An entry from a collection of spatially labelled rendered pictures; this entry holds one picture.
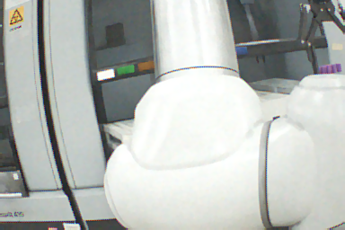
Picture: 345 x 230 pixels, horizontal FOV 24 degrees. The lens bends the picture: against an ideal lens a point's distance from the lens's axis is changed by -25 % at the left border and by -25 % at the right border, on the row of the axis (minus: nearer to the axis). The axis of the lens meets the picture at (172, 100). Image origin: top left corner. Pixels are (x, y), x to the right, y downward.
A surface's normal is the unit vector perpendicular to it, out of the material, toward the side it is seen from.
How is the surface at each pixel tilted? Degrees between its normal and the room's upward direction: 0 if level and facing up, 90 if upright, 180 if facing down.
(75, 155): 90
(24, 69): 90
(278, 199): 97
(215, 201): 90
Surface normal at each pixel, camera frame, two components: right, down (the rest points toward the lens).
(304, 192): -0.33, 0.21
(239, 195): -0.16, 0.05
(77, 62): 0.20, 0.04
